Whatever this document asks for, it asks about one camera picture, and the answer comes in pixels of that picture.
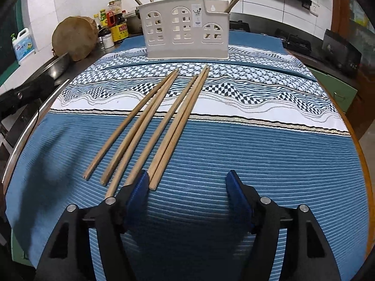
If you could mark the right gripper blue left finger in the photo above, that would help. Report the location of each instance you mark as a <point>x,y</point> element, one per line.
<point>138,194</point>

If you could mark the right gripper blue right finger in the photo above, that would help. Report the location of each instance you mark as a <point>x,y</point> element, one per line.
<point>241,207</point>

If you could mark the white detergent jug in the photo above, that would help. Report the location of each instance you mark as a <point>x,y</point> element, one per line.
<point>22,45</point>

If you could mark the blue patterned table cloth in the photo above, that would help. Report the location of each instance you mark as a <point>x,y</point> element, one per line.
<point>260,113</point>

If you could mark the round wooden chopping block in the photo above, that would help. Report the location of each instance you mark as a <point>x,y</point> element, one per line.
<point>76,36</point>

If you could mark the white small jar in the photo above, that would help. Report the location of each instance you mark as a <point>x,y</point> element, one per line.
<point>107,41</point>

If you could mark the green label bottle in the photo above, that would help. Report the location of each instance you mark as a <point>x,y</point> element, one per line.
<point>103,18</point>

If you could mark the yellow label sauce bottle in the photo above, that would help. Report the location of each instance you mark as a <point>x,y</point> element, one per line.
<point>119,30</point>

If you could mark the steel pressure cooker pot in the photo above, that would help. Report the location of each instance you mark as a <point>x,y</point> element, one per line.
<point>134,23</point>

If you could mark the green drawer cabinet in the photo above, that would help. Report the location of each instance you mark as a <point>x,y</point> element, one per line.
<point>342,93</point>

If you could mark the black gas stove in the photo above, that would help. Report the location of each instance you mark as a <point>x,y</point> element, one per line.
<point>294,42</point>

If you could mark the black box appliance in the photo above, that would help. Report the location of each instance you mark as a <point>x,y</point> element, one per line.
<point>341,54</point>

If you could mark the beige plastic utensil holder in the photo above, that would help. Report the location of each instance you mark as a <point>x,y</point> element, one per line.
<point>186,29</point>

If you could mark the wooden glass door cabinet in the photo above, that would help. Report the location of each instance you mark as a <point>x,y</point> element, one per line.
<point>350,21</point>

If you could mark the white wall socket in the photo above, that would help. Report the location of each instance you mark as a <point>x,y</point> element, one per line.
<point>314,8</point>

